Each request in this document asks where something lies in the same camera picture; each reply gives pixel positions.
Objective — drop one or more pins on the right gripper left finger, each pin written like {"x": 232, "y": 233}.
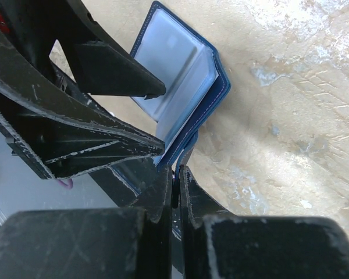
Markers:
{"x": 129, "y": 242}

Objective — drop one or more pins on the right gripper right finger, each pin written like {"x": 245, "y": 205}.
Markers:
{"x": 219, "y": 244}

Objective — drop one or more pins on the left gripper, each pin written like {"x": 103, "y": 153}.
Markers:
{"x": 55, "y": 134}

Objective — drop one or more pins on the blue leather card holder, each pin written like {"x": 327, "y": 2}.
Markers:
{"x": 191, "y": 70}

